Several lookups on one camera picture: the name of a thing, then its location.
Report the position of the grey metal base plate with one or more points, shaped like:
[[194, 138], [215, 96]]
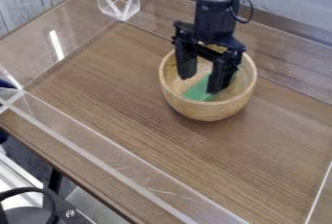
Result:
[[68, 214]]

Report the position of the green rectangular block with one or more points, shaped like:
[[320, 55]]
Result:
[[195, 90]]

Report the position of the clear acrylic corner bracket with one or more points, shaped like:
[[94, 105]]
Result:
[[119, 9]]

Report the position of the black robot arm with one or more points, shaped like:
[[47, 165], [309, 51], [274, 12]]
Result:
[[215, 18]]

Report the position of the blue object at left edge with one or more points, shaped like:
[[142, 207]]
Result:
[[5, 84]]

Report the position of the clear acrylic front wall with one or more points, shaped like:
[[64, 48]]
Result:
[[147, 196]]

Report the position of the light wooden bowl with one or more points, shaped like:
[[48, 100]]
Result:
[[222, 105]]

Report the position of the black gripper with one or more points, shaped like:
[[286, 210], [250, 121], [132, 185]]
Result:
[[219, 49]]

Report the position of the black table leg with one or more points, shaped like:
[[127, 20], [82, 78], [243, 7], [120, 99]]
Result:
[[55, 181]]

